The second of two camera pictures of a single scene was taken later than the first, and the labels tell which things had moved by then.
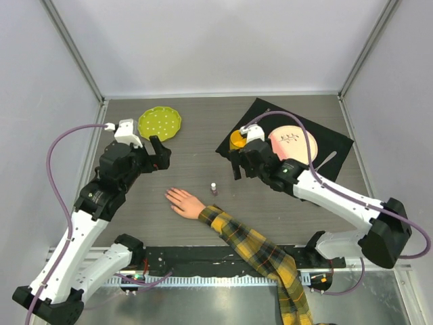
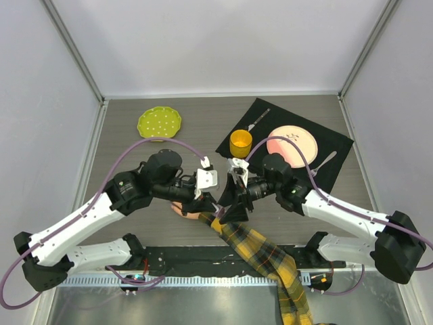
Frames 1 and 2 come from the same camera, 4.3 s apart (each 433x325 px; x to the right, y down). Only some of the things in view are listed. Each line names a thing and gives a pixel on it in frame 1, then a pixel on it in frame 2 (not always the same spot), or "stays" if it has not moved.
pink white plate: (290, 142) stays
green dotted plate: (162, 122) stays
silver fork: (331, 155) stays
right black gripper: (245, 160) to (239, 200)
